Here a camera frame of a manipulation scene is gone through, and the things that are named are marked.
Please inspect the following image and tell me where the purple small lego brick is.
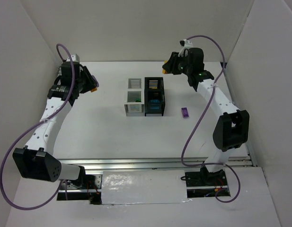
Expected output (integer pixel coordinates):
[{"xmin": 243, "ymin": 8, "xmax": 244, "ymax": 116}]
[{"xmin": 181, "ymin": 107, "xmax": 189, "ymax": 118}]

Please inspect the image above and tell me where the teal rounded lego brick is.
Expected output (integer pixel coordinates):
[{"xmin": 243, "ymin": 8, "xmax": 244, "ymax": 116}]
[{"xmin": 149, "ymin": 99, "xmax": 160, "ymax": 104}]

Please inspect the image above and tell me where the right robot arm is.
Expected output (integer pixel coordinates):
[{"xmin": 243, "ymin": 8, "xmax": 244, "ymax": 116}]
[{"xmin": 162, "ymin": 48, "xmax": 249, "ymax": 185}]

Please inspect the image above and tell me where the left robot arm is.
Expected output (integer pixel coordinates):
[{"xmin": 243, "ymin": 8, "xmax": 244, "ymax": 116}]
[{"xmin": 12, "ymin": 60, "xmax": 98, "ymax": 187}]

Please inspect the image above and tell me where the black slotted container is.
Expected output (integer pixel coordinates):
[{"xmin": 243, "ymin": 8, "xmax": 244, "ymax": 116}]
[{"xmin": 144, "ymin": 77, "xmax": 165, "ymax": 116}]

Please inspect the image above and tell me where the white slotted container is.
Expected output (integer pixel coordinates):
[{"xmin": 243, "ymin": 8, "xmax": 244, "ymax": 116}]
[{"xmin": 124, "ymin": 78, "xmax": 145, "ymax": 117}]

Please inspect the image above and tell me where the white taped panel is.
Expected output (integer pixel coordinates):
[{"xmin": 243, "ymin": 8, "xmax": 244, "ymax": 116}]
[{"xmin": 101, "ymin": 170, "xmax": 188, "ymax": 205}]

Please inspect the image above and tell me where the left aluminium side rail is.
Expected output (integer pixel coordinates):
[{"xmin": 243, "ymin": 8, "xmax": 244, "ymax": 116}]
[{"xmin": 56, "ymin": 65, "xmax": 62, "ymax": 77}]

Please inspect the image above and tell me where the aluminium side rail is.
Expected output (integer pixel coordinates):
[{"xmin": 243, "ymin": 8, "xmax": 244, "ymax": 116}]
[
  {"xmin": 221, "ymin": 66, "xmax": 258, "ymax": 167},
  {"xmin": 56, "ymin": 65, "xmax": 62, "ymax": 77}
]

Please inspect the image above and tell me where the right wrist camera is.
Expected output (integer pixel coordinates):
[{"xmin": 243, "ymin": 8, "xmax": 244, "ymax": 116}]
[{"xmin": 178, "ymin": 39, "xmax": 194, "ymax": 57}]

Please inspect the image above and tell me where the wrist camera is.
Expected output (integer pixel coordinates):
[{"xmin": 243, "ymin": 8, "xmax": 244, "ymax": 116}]
[
  {"xmin": 178, "ymin": 39, "xmax": 194, "ymax": 57},
  {"xmin": 71, "ymin": 53, "xmax": 80, "ymax": 62}
]

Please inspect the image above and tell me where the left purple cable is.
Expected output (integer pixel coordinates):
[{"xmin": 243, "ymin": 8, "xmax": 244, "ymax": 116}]
[{"xmin": 0, "ymin": 44, "xmax": 77, "ymax": 210}]

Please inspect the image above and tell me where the purple cable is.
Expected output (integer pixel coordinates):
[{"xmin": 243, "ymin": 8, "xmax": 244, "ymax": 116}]
[
  {"xmin": 181, "ymin": 35, "xmax": 241, "ymax": 203},
  {"xmin": 0, "ymin": 44, "xmax": 77, "ymax": 210}
]

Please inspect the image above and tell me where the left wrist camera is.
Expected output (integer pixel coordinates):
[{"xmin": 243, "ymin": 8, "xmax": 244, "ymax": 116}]
[{"xmin": 71, "ymin": 53, "xmax": 80, "ymax": 62}]

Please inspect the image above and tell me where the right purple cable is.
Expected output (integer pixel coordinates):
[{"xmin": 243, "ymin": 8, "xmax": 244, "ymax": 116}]
[{"xmin": 181, "ymin": 35, "xmax": 241, "ymax": 203}]

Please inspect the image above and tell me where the right aluminium side rail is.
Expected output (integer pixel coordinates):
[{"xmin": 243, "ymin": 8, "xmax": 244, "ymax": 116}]
[{"xmin": 221, "ymin": 66, "xmax": 258, "ymax": 167}]

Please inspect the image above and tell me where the aluminium front rail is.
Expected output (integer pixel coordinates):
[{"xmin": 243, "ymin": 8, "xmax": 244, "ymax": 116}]
[{"xmin": 55, "ymin": 157, "xmax": 255, "ymax": 175}]

